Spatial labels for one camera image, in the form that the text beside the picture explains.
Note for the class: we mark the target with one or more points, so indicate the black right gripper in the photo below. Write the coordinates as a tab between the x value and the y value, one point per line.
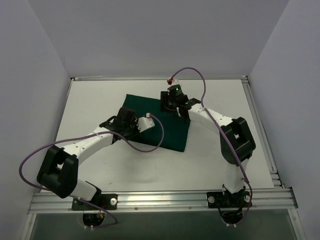
167	105

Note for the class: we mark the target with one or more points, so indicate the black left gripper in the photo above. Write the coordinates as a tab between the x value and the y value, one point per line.
133	131

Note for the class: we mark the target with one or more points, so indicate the dark green surgical cloth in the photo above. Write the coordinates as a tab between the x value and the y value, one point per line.
175	128

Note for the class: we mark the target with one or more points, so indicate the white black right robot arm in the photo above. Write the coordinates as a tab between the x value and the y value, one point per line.
236	140

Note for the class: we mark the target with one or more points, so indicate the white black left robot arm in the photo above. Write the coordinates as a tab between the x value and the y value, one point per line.
59	170

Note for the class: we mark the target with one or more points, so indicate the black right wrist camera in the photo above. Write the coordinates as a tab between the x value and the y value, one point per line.
175	90

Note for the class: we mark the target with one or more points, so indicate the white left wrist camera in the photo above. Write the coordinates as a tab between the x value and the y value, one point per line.
145	123

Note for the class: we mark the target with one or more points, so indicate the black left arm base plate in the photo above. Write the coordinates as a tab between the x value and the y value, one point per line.
107	201

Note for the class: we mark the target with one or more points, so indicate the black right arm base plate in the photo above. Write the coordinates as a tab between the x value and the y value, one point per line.
225	199

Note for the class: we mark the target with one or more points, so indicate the aluminium right frame rail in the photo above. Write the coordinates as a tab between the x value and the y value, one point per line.
268	156

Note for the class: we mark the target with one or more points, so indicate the aluminium frame rail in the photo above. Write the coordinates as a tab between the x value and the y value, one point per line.
163	201
268	156

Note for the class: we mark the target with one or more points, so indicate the aluminium front frame rail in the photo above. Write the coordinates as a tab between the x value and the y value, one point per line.
163	201

